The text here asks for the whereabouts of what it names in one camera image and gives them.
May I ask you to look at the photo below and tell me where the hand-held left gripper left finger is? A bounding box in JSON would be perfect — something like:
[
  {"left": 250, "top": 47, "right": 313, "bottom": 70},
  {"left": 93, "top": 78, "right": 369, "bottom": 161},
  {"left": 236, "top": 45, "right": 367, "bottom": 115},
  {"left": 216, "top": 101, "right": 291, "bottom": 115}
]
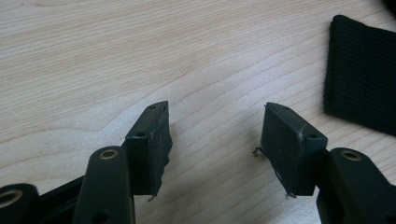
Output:
[{"left": 72, "top": 100, "right": 174, "bottom": 224}]

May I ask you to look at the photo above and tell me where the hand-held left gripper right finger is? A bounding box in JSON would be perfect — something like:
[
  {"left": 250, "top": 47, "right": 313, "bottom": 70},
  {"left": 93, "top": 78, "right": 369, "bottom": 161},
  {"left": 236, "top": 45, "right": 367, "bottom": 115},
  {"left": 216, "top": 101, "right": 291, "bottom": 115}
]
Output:
[{"left": 260, "top": 102, "right": 396, "bottom": 224}]

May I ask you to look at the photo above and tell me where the black ribbed cloth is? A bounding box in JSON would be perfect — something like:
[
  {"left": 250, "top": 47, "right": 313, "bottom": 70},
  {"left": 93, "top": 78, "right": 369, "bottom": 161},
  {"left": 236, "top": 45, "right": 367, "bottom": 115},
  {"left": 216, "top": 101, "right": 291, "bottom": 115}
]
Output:
[{"left": 322, "top": 14, "right": 396, "bottom": 137}]

